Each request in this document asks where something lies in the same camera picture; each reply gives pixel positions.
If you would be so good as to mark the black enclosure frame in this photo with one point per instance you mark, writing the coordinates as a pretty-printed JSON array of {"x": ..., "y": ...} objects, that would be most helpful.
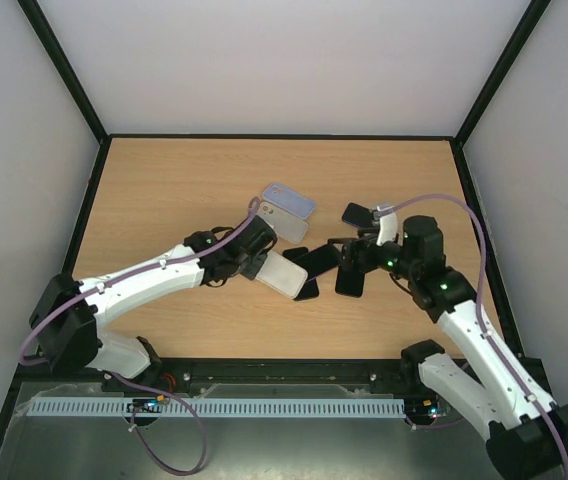
[{"x": 518, "y": 39}]

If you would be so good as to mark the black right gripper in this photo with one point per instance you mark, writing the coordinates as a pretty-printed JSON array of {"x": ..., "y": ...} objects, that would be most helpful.
[{"x": 349, "y": 252}]

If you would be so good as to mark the black phone purple edge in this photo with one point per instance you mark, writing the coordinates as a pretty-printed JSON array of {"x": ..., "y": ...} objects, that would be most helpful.
[{"x": 319, "y": 261}]

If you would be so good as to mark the lilac phone case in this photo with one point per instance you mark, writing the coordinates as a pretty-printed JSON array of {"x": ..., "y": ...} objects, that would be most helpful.
[{"x": 289, "y": 200}]

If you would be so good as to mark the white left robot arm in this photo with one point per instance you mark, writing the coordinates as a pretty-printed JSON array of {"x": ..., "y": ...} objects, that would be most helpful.
[{"x": 71, "y": 318}]

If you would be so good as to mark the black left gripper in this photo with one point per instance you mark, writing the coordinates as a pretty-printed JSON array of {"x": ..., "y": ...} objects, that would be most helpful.
[{"x": 253, "y": 269}]

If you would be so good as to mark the light blue cable duct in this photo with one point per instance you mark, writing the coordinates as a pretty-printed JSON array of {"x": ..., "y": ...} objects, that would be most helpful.
[{"x": 217, "y": 408}]

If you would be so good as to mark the black phone blue edge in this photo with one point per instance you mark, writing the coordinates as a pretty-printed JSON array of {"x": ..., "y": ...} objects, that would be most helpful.
[{"x": 359, "y": 217}]

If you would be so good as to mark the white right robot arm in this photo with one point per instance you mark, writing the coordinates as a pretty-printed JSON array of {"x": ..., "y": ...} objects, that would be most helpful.
[{"x": 524, "y": 429}]

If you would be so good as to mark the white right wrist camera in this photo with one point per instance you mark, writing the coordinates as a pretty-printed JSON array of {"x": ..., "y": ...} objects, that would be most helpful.
[{"x": 385, "y": 219}]

